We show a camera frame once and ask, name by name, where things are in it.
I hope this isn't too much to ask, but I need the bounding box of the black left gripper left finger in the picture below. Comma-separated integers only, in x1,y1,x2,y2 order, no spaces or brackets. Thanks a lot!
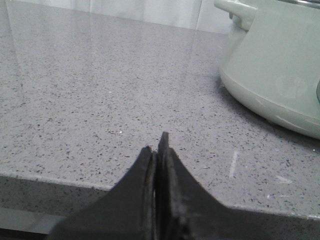
47,147,156,240

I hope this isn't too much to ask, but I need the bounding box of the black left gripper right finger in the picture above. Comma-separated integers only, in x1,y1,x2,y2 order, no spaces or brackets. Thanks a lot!
155,131,320,240

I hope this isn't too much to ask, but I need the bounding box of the pale green electric cooking pot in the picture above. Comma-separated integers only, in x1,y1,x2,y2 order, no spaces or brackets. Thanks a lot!
214,0,320,139

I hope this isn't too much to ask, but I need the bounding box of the white curtain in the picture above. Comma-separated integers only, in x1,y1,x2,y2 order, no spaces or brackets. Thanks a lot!
4,0,235,35

